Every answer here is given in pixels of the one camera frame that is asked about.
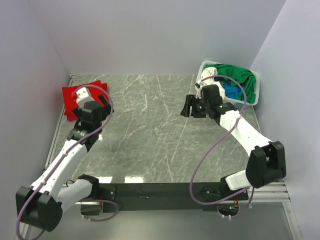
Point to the green t-shirt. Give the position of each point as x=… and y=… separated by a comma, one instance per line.
x=243, y=76

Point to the white plastic laundry basket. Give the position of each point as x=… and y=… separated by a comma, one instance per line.
x=236, y=101

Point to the folded magenta t-shirt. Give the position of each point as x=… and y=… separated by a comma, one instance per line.
x=71, y=118

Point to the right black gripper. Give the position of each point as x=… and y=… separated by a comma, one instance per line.
x=191, y=100

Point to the red t-shirt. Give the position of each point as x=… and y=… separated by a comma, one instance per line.
x=69, y=99

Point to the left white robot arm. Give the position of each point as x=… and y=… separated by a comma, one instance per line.
x=43, y=204

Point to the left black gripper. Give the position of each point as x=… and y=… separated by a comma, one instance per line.
x=105, y=109

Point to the aluminium frame rail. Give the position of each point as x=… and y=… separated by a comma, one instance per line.
x=275, y=192

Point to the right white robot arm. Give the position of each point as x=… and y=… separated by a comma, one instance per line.
x=266, y=159

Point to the white t-shirt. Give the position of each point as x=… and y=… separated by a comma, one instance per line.
x=207, y=79

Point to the blue t-shirt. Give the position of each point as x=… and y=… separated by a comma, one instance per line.
x=233, y=92

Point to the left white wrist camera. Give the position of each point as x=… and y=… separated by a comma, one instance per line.
x=82, y=96

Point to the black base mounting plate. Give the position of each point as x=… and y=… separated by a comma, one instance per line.
x=153, y=206

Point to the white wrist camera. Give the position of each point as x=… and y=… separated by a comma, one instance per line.
x=198, y=94
x=82, y=96

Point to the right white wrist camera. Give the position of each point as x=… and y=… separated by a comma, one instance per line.
x=198, y=94

